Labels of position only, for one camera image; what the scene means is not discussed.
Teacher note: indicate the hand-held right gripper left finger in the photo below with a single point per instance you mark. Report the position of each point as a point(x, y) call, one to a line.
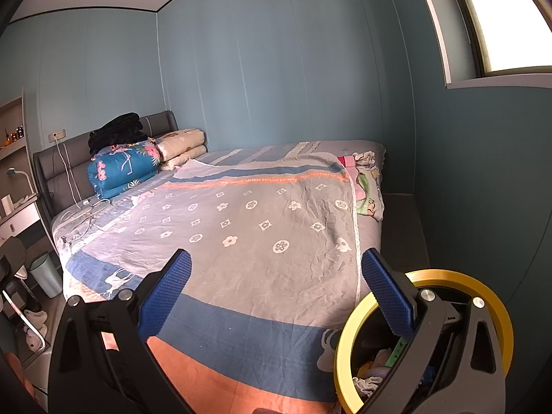
point(166, 297)

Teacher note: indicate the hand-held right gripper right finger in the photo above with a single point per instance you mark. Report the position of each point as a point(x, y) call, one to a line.
point(388, 297)

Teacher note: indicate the green foil packet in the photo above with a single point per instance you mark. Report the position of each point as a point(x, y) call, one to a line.
point(396, 352)

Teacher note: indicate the blue plastic bag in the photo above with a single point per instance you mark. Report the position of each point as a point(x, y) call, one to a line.
point(429, 375)

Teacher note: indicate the white tissue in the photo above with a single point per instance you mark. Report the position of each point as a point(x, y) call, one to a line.
point(366, 387)

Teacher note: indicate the bed with patterned blanket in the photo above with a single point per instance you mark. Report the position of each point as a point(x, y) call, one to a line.
point(241, 246)

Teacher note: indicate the pink patterned cloth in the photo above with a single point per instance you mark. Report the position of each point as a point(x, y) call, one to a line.
point(366, 189)

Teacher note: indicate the light green waste bin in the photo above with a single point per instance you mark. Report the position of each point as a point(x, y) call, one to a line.
point(45, 276)

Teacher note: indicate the white slippers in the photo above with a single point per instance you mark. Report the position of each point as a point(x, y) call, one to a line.
point(35, 323)

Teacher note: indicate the blue floral folded quilt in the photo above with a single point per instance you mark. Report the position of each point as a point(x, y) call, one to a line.
point(123, 170)

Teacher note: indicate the beige folded quilt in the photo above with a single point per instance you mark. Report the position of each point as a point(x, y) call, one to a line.
point(181, 146)

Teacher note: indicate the white desk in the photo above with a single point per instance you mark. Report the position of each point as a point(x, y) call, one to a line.
point(21, 220)

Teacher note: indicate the black clothing pile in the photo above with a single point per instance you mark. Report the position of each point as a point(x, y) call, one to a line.
point(118, 133)

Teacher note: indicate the striped bed sheet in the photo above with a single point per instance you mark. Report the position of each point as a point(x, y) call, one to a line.
point(280, 151)

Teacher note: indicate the white cup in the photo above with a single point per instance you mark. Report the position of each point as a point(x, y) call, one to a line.
point(6, 205)

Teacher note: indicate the desk lamp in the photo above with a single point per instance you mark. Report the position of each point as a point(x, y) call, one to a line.
point(15, 172)

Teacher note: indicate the small bottles row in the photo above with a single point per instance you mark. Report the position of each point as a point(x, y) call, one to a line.
point(17, 133)

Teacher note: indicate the window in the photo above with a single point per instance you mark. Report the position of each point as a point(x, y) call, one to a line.
point(509, 17)

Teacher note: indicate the wall socket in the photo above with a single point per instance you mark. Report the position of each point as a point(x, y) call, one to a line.
point(57, 136)

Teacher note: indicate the wall shelf unit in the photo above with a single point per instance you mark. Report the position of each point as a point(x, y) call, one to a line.
point(17, 155)

